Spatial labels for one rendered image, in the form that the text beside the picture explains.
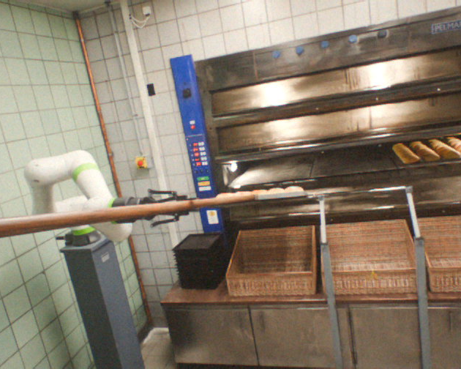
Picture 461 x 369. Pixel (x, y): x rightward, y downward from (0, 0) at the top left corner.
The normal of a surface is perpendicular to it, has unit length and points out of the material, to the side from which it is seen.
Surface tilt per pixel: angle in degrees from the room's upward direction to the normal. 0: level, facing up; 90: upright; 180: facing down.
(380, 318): 91
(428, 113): 70
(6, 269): 90
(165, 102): 90
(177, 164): 90
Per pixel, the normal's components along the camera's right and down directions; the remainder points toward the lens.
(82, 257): -0.31, 0.26
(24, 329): 0.95, -0.11
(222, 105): -0.29, -0.09
